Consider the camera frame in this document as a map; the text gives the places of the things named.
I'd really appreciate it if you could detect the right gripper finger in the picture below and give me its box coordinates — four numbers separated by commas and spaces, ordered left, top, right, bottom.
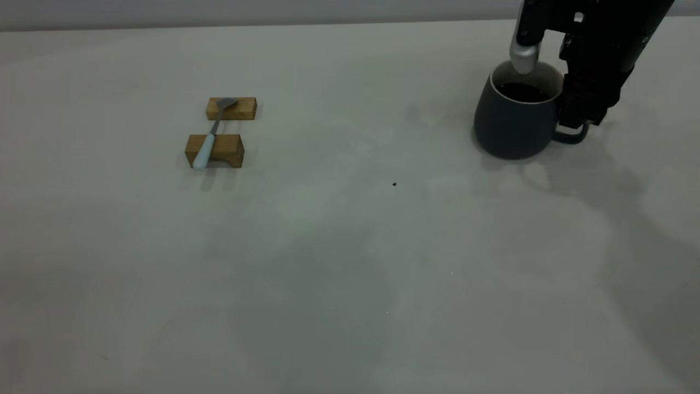
509, 0, 548, 76
558, 67, 631, 130

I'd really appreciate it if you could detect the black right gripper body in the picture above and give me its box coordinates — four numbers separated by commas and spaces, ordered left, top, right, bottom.
547, 0, 676, 72

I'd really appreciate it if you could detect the dark grey ceramic mug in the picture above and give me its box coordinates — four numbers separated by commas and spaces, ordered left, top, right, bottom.
473, 59, 591, 160

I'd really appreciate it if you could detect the spoon with pale blue handle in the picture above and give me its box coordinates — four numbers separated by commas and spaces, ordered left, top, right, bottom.
192, 97, 240, 170

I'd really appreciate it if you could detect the flat wooden block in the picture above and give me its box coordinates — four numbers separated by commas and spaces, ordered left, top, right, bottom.
206, 97, 258, 121

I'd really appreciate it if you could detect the notched wooden block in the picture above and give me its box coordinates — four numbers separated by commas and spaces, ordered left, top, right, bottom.
185, 134, 245, 169

